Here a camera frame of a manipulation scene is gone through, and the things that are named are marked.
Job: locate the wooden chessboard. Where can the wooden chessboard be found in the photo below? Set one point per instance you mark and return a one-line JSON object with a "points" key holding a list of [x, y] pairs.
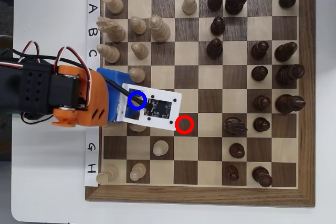
{"points": [[210, 77]]}

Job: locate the dark wooden queen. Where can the dark wooden queen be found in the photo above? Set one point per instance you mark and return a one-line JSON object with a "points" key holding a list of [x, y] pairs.
{"points": [[288, 74]]}

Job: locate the light wooden bishop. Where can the light wooden bishop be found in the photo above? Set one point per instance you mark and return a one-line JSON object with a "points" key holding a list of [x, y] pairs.
{"points": [[107, 126], [110, 53]]}

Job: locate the light wooden knight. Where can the light wooden knight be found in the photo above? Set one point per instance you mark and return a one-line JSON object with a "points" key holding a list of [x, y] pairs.
{"points": [[115, 31]]}

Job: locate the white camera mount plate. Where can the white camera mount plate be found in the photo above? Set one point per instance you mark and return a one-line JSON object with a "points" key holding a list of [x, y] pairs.
{"points": [[173, 119]]}

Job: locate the black camera circuit board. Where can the black camera circuit board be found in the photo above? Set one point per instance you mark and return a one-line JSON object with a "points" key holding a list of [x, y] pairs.
{"points": [[160, 108]]}

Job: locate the dark wooden pawn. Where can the dark wooden pawn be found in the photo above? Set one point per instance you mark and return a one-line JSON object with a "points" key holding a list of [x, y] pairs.
{"points": [[218, 26], [231, 173], [215, 1], [261, 124], [259, 73], [261, 102], [237, 151], [259, 50], [214, 49]]}

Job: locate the white paper letter strip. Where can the white paper letter strip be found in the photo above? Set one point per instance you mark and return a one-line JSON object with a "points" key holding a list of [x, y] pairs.
{"points": [[92, 22]]}

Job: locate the dark wooden knight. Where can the dark wooden knight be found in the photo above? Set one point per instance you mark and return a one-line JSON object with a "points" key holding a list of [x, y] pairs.
{"points": [[233, 127], [235, 2]]}

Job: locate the dark wooden king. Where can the dark wooden king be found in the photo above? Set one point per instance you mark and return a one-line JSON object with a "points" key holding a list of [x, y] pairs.
{"points": [[288, 104]]}

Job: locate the light wooden rook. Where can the light wooden rook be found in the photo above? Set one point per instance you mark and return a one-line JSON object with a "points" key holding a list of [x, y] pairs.
{"points": [[115, 5], [109, 174]]}

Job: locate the light wooden pawn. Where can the light wooden pawn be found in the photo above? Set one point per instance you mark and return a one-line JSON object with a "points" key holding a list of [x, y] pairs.
{"points": [[160, 148], [189, 5], [137, 74], [138, 128], [137, 172], [140, 51], [138, 26]]}

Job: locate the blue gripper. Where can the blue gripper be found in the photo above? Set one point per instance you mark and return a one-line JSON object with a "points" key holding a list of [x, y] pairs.
{"points": [[112, 77]]}

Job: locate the light wooden queen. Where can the light wooden queen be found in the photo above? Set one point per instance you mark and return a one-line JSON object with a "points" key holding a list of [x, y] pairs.
{"points": [[160, 31]]}

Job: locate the moved white pawn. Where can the moved white pawn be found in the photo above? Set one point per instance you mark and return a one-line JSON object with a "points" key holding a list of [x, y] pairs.
{"points": [[139, 100]]}

